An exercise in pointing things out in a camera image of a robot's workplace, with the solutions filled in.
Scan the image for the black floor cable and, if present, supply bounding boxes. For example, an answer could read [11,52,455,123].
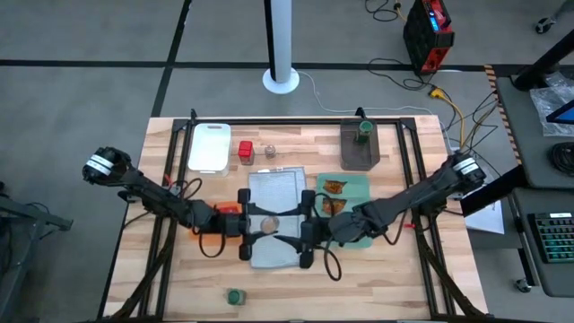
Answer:
[465,89,501,152]
[363,0,403,22]
[366,57,439,93]

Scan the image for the grey desk with striped edge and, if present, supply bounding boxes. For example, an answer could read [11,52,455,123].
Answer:
[486,29,574,189]

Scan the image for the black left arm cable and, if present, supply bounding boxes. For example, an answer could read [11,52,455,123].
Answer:
[177,178,228,260]

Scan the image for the coiled black cable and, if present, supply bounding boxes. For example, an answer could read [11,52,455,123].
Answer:
[550,141,574,177]

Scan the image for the grey desk with keyboard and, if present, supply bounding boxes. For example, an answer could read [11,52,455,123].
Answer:
[460,168,574,298]

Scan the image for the red cube block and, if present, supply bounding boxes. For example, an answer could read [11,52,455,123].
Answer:
[237,140,256,166]

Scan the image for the red and black toolbox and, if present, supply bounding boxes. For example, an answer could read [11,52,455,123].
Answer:
[402,0,456,76]

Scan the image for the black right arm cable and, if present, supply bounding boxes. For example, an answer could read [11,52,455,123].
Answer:
[321,245,344,283]

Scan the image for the white floor cable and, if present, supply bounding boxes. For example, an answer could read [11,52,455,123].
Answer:
[298,70,454,149]

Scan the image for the grey waffle dish cloth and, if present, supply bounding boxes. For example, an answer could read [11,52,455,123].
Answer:
[247,166,310,270]

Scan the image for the white pole with round base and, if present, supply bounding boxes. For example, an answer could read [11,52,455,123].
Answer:
[262,0,300,95]

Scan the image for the orange translucent plastic bin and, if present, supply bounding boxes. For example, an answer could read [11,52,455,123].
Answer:
[187,201,243,246]

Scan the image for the grey plastic bin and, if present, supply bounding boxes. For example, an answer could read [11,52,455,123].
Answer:
[339,118,381,172]

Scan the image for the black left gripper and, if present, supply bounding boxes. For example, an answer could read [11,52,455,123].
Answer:
[222,188,283,263]

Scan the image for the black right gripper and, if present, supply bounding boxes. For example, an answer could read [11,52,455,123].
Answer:
[273,189,334,270]

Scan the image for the brown food pieces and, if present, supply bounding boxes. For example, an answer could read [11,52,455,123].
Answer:
[321,197,348,215]

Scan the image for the yellow power cable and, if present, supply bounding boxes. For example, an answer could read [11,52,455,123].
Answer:
[428,87,467,149]

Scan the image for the blue screen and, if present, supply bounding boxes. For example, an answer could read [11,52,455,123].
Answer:
[545,99,574,126]

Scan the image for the orange brown spice packet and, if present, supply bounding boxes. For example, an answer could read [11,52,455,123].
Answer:
[323,179,349,195]

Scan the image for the white plastic bin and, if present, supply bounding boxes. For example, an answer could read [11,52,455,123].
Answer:
[187,122,232,177]

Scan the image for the white paper sheet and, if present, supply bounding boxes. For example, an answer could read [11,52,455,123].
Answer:
[464,199,507,236]

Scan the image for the backlit black keyboard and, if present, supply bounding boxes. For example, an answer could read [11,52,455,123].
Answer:
[527,211,574,265]

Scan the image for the green translucent mat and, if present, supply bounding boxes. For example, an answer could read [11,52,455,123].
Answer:
[315,173,374,250]

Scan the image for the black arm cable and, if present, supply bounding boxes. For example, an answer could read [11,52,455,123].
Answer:
[321,245,344,283]
[177,178,228,260]

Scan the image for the green-lid spice jar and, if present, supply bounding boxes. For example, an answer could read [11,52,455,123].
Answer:
[226,288,248,307]
[356,119,376,144]

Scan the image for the clear plastic bag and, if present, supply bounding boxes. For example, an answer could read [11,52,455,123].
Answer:
[528,71,574,138]

